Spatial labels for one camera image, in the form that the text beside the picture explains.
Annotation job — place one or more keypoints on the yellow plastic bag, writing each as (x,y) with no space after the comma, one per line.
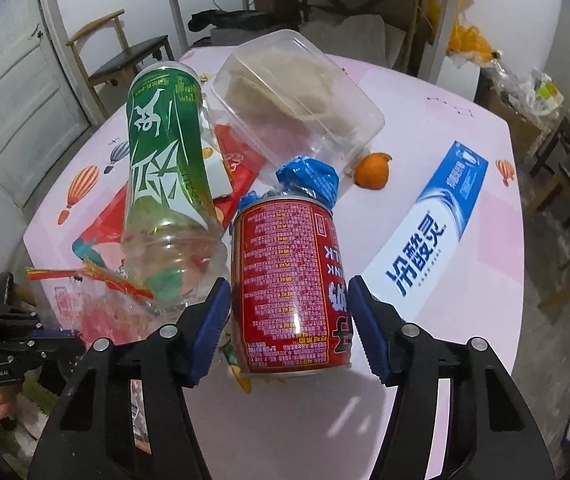
(466,44)

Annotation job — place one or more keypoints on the blue toothpaste box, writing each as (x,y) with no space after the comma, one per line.
(406,270)

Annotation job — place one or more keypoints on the green plastic bottle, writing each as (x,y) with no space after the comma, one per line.
(172,239)

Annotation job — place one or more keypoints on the clear plastic food container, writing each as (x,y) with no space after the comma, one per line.
(282,97)

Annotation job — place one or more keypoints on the red drink can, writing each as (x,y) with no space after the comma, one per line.
(289,293)

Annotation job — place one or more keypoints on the person left hand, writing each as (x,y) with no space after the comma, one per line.
(8,400)

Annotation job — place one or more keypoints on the clear zip bag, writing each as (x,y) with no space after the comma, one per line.
(97,303)

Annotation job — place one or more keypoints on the cardboard box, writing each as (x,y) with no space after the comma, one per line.
(523,134)

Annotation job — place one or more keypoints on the orange peel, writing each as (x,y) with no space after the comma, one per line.
(373,171)

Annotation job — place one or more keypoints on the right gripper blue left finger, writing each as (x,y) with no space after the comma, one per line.
(204,325)

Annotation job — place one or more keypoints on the red snack bag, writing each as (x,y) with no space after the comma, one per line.
(100,242)

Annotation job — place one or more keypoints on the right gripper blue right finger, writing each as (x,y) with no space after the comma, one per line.
(373,319)

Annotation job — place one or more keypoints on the white door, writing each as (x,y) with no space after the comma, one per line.
(40,116)

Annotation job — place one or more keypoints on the white orange medicine box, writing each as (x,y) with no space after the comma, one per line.
(219,182)

